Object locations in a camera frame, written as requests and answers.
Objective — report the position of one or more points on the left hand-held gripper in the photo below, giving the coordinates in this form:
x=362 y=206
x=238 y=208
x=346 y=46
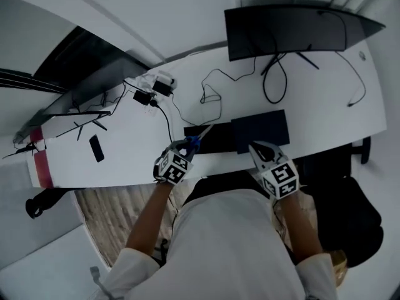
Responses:
x=173 y=169

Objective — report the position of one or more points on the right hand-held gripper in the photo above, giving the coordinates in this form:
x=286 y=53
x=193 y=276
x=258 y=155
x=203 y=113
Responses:
x=279 y=178

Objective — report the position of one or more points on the black box with scissors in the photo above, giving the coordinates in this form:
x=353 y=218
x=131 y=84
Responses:
x=262 y=127

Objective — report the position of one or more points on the person's right forearm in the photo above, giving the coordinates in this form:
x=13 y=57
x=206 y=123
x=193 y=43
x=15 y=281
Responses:
x=301 y=230

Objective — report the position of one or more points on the person's left forearm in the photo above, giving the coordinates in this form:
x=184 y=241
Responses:
x=150 y=220

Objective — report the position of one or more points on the person's black trousers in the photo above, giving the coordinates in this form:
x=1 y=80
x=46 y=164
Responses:
x=225 y=183

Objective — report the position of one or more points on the white power strip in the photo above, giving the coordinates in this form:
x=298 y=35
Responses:
x=147 y=83

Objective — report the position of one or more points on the black smartphone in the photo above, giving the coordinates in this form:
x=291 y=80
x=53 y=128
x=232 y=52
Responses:
x=97 y=148

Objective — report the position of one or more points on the person's white shirt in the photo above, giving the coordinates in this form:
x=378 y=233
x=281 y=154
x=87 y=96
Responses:
x=225 y=248

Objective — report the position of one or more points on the black monitor with tripod stand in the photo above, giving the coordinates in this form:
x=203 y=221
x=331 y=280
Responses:
x=93 y=95

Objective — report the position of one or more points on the wide black monitor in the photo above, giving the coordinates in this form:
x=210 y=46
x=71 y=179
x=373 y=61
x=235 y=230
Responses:
x=281 y=30

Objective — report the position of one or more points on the red notebook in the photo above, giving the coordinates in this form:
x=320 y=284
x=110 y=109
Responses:
x=42 y=167

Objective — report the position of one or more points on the small black monitor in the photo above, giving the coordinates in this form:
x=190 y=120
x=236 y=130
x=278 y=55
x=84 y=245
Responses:
x=29 y=147

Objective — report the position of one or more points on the light grey sofa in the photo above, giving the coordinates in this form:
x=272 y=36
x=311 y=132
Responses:
x=37 y=245

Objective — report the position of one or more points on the black window frame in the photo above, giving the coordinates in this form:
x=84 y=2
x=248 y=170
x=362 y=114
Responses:
x=28 y=81

